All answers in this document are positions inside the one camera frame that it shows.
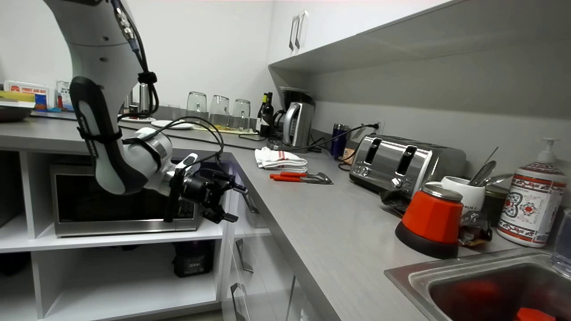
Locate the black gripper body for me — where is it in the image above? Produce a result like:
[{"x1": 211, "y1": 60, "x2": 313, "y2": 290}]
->
[{"x1": 179, "y1": 158, "x2": 238, "y2": 224}]

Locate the white drawer with metal handle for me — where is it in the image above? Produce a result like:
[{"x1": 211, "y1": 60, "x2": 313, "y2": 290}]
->
[
  {"x1": 229, "y1": 228, "x2": 290, "y2": 294},
  {"x1": 226, "y1": 155, "x2": 275, "y2": 239},
  {"x1": 222, "y1": 273, "x2": 300, "y2": 321}
]

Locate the white open shelf unit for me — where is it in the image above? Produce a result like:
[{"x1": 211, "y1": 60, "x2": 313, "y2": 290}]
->
[{"x1": 0, "y1": 139, "x2": 236, "y2": 321}]

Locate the white towel with red stripes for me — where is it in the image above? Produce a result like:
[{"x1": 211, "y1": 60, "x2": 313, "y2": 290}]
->
[{"x1": 254, "y1": 146, "x2": 309, "y2": 171}]

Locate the black box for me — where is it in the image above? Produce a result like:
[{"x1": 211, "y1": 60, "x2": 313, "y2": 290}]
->
[{"x1": 172, "y1": 239, "x2": 217, "y2": 280}]

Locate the yellow patterned tray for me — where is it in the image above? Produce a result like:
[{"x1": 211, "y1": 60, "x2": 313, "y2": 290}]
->
[{"x1": 195, "y1": 121, "x2": 261, "y2": 135}]

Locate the dark bottle with yellow cap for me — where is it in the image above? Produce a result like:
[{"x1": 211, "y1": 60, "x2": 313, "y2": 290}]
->
[{"x1": 256, "y1": 89, "x2": 277, "y2": 135}]

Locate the white plate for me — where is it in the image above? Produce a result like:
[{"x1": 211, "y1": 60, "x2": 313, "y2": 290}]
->
[{"x1": 151, "y1": 117, "x2": 197, "y2": 132}]

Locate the clear drinking glass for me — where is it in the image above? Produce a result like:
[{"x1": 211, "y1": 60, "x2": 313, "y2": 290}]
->
[
  {"x1": 209, "y1": 92, "x2": 233, "y2": 119},
  {"x1": 231, "y1": 96, "x2": 254, "y2": 121},
  {"x1": 186, "y1": 89, "x2": 211, "y2": 117}
]

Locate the stainless steel electric kettle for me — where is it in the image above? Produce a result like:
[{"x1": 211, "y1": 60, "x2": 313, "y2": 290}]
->
[{"x1": 281, "y1": 100, "x2": 317, "y2": 150}]

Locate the stainless steel microwave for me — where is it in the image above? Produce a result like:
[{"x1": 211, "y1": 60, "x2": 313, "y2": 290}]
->
[{"x1": 49, "y1": 162, "x2": 206, "y2": 239}]

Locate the black coffee maker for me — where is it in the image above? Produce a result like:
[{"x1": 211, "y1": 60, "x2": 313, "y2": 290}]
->
[{"x1": 274, "y1": 87, "x2": 318, "y2": 141}]

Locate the blue object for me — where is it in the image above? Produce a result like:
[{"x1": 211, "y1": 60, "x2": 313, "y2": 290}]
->
[{"x1": 329, "y1": 121, "x2": 354, "y2": 160}]

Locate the stainless steel toaster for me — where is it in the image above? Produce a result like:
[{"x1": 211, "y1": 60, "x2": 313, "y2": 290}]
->
[{"x1": 349, "y1": 133, "x2": 470, "y2": 201}]

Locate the clear plastic container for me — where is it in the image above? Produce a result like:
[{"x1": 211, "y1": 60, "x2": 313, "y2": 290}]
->
[{"x1": 52, "y1": 78, "x2": 77, "y2": 114}]

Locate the colourful cardboard box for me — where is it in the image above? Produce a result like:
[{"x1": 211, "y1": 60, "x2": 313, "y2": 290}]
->
[{"x1": 2, "y1": 78, "x2": 56, "y2": 114}]

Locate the dark bowl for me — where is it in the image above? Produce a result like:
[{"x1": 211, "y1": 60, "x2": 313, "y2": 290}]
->
[{"x1": 0, "y1": 103, "x2": 36, "y2": 125}]

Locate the white utensil mug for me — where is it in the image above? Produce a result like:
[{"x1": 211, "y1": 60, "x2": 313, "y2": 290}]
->
[{"x1": 440, "y1": 174, "x2": 488, "y2": 217}]

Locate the metal spoon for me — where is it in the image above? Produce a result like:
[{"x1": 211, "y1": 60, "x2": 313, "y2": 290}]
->
[{"x1": 468, "y1": 146, "x2": 502, "y2": 187}]

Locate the stainless steel sink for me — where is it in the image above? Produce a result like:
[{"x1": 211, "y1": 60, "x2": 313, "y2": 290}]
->
[{"x1": 384, "y1": 248, "x2": 571, "y2": 321}]

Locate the dark glass jar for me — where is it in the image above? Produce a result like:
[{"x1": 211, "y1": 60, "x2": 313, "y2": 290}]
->
[{"x1": 482, "y1": 174, "x2": 515, "y2": 232}]

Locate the patterned ceramic soap dispenser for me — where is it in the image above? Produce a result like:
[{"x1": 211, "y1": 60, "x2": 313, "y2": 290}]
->
[{"x1": 497, "y1": 137, "x2": 568, "y2": 249}]

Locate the red plastic item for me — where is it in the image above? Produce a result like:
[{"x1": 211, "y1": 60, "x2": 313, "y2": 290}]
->
[{"x1": 515, "y1": 305, "x2": 559, "y2": 321}]

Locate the long black power cable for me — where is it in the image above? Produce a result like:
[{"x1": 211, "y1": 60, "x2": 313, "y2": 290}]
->
[{"x1": 202, "y1": 121, "x2": 383, "y2": 174}]

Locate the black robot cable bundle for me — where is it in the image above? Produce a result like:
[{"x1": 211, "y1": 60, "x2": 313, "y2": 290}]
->
[{"x1": 110, "y1": 0, "x2": 229, "y2": 166}]

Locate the metal cabinet door handle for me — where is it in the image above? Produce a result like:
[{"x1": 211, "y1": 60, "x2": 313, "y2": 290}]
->
[
  {"x1": 297, "y1": 9, "x2": 311, "y2": 51},
  {"x1": 288, "y1": 14, "x2": 302, "y2": 53}
]

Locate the white wall cabinet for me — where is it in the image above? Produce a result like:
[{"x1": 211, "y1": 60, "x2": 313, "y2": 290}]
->
[{"x1": 267, "y1": 0, "x2": 571, "y2": 121}]

